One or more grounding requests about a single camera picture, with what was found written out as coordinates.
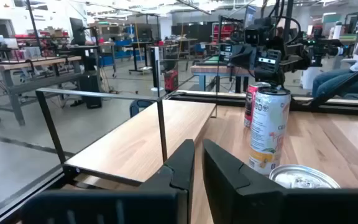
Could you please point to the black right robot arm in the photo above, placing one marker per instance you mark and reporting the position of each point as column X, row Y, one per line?
column 322, row 47

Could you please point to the blue chair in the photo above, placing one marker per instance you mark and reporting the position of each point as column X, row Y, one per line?
column 140, row 107

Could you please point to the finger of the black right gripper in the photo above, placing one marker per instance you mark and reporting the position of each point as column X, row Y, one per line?
column 294, row 57
column 242, row 56

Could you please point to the black table frame rail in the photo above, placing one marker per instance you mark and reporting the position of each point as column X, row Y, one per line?
column 322, row 109

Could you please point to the orange Fanta can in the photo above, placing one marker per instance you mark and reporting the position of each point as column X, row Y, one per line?
column 303, row 179

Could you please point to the black computer monitor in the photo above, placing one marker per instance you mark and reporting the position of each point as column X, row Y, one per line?
column 77, row 31

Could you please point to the black computer tower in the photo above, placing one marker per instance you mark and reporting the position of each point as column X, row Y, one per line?
column 90, row 91

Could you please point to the red Coca-Cola can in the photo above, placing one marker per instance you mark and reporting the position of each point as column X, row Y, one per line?
column 249, row 105

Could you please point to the green-topped wooden table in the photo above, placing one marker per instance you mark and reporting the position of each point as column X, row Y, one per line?
column 211, row 69

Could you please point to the white Celsius can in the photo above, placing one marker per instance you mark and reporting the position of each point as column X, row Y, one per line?
column 269, row 130

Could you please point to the black vertical pole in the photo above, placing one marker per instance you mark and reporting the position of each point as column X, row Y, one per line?
column 33, row 28

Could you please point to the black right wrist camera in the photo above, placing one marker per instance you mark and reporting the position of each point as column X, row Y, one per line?
column 252, row 35

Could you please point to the black diagonal frame strut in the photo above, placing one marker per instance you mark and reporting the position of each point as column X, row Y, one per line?
column 346, row 82

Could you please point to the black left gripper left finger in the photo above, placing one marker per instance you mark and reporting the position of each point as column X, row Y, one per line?
column 172, row 202

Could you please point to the white floor post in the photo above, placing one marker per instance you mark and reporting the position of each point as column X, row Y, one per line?
column 156, row 71

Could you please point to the red black portable box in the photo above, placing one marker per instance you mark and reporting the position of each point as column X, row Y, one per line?
column 171, row 81

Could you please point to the person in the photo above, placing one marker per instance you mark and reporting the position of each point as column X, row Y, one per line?
column 331, row 81

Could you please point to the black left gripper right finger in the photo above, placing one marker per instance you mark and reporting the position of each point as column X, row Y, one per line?
column 244, row 202

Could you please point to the grey wooden-top workbench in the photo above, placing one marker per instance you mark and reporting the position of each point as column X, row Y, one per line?
column 26, row 63

